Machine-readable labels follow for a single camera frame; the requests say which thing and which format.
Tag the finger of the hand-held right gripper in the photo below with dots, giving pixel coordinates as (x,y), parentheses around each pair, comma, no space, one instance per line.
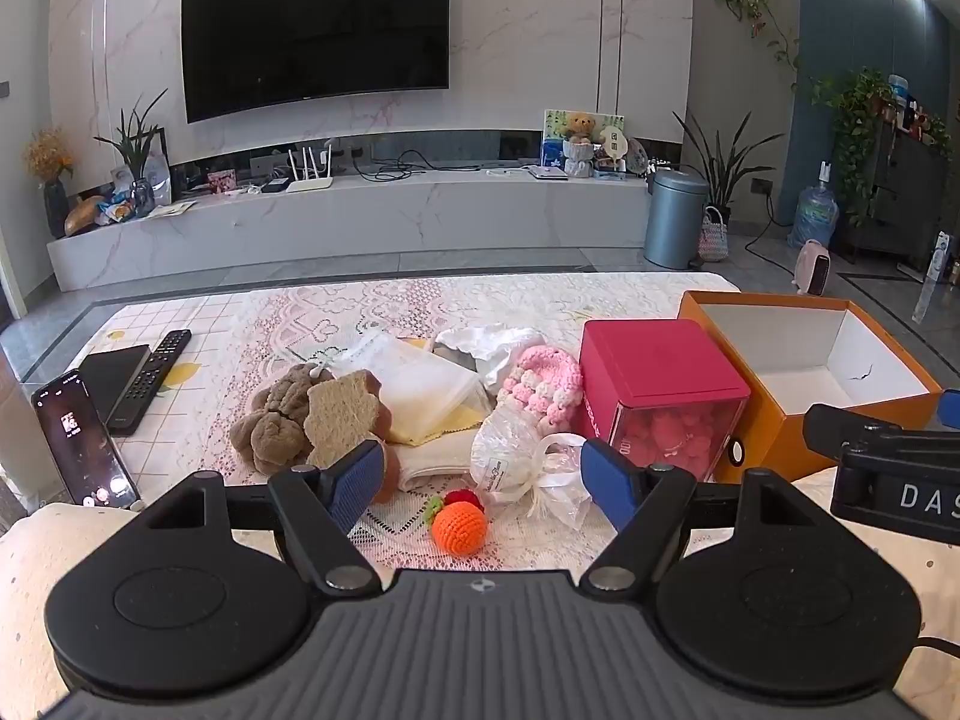
(862,431)
(951,409)

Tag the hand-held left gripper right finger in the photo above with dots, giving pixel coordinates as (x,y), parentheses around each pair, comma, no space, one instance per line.
(607,481)

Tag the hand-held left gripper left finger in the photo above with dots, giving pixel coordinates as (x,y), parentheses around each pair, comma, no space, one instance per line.
(352,484)

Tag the yellow cloth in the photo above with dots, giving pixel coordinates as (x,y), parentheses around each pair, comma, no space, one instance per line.
(442,424)

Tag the bread slice plush toy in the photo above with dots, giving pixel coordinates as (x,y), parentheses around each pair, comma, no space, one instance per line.
(341,416)

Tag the cream round terry pad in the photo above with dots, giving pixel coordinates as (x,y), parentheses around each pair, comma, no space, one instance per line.
(439,457)

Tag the orange cardboard box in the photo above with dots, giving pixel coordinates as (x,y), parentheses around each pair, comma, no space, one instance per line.
(772,420)

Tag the brown plush toy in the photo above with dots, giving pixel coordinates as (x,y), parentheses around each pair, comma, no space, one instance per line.
(274,420)

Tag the white pouch with ribbon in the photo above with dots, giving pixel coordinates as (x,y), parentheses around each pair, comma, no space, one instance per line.
(506,450)

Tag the crochet strawberry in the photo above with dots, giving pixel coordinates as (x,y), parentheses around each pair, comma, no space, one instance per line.
(461,498)

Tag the crochet orange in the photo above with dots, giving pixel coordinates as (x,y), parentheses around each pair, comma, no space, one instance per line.
(459,529)

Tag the pink crochet hat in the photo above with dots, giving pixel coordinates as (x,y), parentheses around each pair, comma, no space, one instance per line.
(536,382)

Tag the flat foil packet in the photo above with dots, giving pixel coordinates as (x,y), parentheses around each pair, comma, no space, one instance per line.
(420,379)

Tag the red tin box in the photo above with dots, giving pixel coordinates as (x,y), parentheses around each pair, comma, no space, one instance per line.
(660,367)

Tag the pink space heater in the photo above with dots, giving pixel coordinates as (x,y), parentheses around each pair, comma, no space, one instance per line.
(814,268)

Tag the blue water bottle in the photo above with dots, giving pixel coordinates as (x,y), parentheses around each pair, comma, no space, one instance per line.
(814,214)

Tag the dark cabinet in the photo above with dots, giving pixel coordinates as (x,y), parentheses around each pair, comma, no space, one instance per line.
(911,187)

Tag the black remote control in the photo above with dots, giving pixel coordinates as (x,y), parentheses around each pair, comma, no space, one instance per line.
(154,375)

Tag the woven basket bag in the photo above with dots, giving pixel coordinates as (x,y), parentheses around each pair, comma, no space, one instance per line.
(712,240)

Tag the grey blue trash can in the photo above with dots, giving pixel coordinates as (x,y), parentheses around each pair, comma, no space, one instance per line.
(673,221)

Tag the white marble television console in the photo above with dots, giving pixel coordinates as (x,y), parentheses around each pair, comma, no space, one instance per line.
(420,217)

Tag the black smartphone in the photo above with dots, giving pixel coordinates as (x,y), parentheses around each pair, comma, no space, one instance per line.
(79,439)

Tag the long leaf potted plant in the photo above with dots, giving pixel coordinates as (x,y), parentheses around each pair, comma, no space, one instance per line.
(724,165)

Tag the vine plant on cabinet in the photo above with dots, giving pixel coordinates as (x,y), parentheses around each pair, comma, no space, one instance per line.
(859,120)

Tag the white router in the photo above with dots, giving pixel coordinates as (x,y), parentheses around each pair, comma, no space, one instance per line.
(309,181)

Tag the pink card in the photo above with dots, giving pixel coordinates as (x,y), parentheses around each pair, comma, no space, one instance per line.
(223,181)

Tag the white papers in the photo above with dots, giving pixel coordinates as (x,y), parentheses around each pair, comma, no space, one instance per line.
(171,208)

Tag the cream dotted cloth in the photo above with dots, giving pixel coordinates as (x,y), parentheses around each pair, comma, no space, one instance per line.
(30,577)

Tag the teddy bear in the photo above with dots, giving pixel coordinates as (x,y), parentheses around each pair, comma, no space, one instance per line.
(579,146)

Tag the white round sign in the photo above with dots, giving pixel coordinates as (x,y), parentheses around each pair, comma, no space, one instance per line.
(613,144)

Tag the snack bags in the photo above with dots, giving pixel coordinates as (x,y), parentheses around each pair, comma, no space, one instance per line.
(118,208)

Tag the golden oval ornament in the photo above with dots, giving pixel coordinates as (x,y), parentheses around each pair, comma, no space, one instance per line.
(82,216)

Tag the green plant in glass vase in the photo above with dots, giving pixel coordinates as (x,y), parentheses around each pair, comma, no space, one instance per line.
(136,150)

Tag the vase with yellow flowers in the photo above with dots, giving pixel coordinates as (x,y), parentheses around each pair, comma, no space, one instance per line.
(52,180)

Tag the hanging vine plant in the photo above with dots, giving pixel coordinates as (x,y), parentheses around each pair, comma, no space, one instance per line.
(742,0)

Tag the black wall television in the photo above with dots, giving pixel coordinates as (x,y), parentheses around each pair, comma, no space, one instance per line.
(315,22)

